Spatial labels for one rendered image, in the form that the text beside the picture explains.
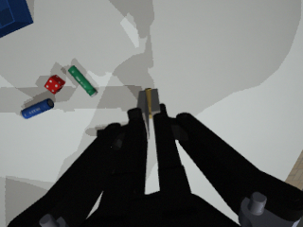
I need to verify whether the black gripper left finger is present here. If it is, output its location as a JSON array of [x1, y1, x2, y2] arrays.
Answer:
[[8, 90, 150, 227]]

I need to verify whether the red die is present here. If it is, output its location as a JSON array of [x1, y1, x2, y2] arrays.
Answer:
[[45, 75, 65, 95]]

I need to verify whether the blue rack of labelled bins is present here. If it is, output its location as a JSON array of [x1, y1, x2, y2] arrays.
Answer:
[[0, 0, 33, 38]]

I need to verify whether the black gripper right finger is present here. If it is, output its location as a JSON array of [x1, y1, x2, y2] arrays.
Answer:
[[151, 88, 303, 227]]

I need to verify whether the blue battery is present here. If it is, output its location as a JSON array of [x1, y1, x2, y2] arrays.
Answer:
[[20, 98, 54, 119]]

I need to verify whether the gold bolt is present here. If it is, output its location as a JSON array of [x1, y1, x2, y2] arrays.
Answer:
[[145, 88, 152, 119]]

